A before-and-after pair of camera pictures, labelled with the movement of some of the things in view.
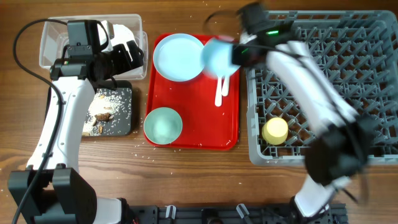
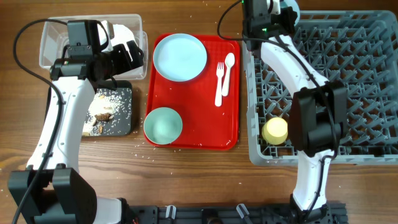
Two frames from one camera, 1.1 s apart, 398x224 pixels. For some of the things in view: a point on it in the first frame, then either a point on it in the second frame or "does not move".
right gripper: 236,56 to 280,20
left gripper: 125,64 does not move
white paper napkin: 122,34 does not move
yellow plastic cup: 275,130 does not move
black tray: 109,113 does not move
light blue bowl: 217,58 to 295,8
